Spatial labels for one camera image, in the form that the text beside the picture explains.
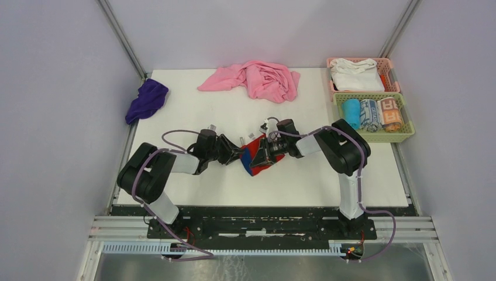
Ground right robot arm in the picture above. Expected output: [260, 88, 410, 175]
[240, 119, 371, 239]

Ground crumpled pink cloth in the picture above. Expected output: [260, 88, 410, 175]
[197, 60, 301, 104]

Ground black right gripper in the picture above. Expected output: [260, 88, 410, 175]
[250, 137, 288, 169]

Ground pink plastic basket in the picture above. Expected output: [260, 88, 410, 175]
[326, 57, 400, 94]

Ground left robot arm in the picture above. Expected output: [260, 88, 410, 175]
[116, 129, 244, 238]

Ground white folded cloth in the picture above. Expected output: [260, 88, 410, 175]
[329, 58, 385, 92]

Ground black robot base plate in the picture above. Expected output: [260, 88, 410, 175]
[169, 205, 377, 250]

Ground rolled light blue towel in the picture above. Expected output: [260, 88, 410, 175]
[342, 99, 361, 130]

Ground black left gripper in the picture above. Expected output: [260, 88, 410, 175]
[206, 133, 245, 165]

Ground aluminium frame rails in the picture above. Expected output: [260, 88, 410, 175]
[76, 216, 452, 280]

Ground orange item in pink basket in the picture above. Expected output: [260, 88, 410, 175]
[380, 74, 387, 90]

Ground green plastic basket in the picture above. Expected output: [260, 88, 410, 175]
[333, 92, 415, 143]

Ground white slotted cable duct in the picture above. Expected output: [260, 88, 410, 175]
[102, 242, 346, 257]

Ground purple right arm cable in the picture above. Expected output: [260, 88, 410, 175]
[265, 116, 397, 263]

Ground purple cloth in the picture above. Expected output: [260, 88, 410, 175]
[125, 78, 169, 125]

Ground red blue patterned towel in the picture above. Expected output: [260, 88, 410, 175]
[240, 135, 285, 177]

